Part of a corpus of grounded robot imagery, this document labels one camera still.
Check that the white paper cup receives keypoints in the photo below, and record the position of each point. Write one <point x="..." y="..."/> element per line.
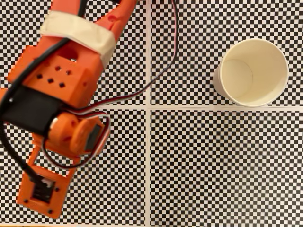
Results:
<point x="267" y="71"/>

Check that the white tape strip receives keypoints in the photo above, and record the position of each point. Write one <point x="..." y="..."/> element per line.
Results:
<point x="78" y="28"/>

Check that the black white checkerboard paper sheet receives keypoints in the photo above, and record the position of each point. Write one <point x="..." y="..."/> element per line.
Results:
<point x="132" y="59"/>
<point x="201" y="35"/>
<point x="213" y="165"/>
<point x="118" y="189"/>

